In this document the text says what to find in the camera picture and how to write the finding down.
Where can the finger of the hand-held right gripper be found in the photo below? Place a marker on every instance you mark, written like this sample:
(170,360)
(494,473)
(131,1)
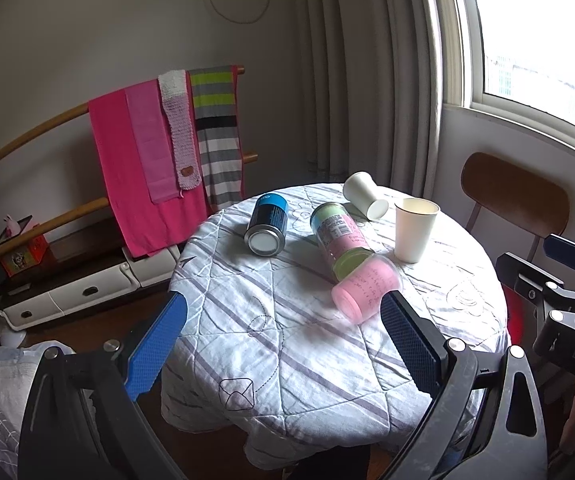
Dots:
(567,252)
(527,275)

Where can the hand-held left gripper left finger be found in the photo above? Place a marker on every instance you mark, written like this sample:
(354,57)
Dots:
(160,342)

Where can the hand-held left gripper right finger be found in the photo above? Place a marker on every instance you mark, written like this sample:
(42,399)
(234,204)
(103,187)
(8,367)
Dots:
(410,347)

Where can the white paper cup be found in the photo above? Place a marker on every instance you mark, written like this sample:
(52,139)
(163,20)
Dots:
(412,235)
(360,190)

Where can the red object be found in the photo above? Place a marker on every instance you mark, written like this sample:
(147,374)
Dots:
(516,322)

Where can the wooden chair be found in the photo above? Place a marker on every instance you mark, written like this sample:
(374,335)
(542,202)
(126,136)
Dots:
(507,190)

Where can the round table with quilted cloth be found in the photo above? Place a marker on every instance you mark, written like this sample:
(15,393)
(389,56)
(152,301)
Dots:
(292,360)

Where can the pink and green bottle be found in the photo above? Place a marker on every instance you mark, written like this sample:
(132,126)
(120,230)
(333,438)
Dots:
(342,240)

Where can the orange printed box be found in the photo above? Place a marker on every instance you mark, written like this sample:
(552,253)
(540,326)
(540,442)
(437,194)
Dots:
(22,258)

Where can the blue metal can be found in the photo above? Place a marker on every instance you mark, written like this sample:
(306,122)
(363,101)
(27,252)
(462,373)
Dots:
(267,216)

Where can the bright pink towel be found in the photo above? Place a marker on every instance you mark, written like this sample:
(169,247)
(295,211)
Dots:
(117,170)

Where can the striped scarf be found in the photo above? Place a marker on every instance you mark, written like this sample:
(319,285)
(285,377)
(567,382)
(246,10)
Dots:
(217,150)

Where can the light pink towel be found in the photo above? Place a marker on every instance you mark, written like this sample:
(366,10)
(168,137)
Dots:
(150,140)

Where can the pink and white knitted scarf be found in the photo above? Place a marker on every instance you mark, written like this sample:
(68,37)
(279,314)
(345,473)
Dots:
(180,125)

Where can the window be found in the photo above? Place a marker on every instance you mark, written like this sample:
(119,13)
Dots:
(542,35)

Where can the wooden towel rack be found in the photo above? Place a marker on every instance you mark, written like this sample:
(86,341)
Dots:
(32,132)

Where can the grey curtain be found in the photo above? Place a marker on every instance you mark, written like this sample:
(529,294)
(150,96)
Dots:
(357,60)

